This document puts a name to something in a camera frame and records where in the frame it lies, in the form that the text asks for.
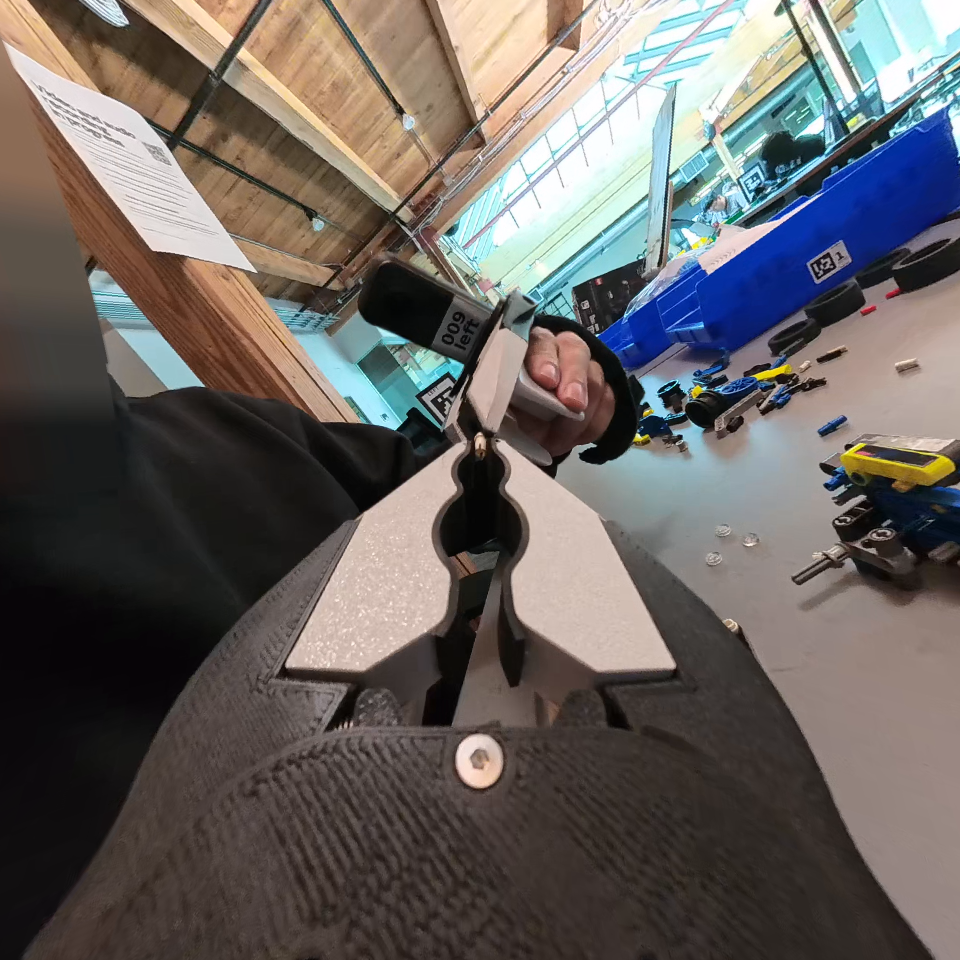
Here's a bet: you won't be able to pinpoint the large blue plastic bin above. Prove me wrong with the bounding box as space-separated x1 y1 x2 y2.
701 108 960 355

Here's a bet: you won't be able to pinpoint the black lego tire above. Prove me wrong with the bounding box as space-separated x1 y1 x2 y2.
892 236 960 294
804 279 866 327
768 318 822 358
855 247 912 290

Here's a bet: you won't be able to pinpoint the black lego box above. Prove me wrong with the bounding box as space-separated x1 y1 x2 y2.
572 262 648 336

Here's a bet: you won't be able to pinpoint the white paper notice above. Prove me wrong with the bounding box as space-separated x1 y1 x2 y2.
3 41 258 273

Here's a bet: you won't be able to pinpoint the printed marker tag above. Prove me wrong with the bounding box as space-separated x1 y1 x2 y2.
416 375 460 430

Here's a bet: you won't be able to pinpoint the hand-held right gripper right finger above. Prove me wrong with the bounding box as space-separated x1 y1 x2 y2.
491 442 678 687

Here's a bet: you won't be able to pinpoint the person's left hand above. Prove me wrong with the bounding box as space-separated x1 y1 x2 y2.
522 327 618 460

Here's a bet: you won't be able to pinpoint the blue yellow lego vehicle assembly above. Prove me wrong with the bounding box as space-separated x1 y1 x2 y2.
791 432 960 591

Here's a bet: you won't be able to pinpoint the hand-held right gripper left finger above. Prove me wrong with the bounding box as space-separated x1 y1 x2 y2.
285 441 481 680

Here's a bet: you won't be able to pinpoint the pile of loose lego pieces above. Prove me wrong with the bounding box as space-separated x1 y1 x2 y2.
633 352 830 455

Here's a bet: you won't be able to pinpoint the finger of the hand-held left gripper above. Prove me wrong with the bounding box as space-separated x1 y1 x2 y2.
480 333 528 438
444 307 505 438

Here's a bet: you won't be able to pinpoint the wooden post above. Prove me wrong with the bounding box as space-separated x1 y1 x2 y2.
22 97 360 425

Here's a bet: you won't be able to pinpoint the clear plastic bags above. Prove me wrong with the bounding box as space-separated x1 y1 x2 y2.
641 225 762 303

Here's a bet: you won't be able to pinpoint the white board panel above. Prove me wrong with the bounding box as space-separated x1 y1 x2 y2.
645 82 678 273

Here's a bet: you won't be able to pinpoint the small blue plastic bin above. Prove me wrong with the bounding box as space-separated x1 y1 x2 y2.
600 266 721 370

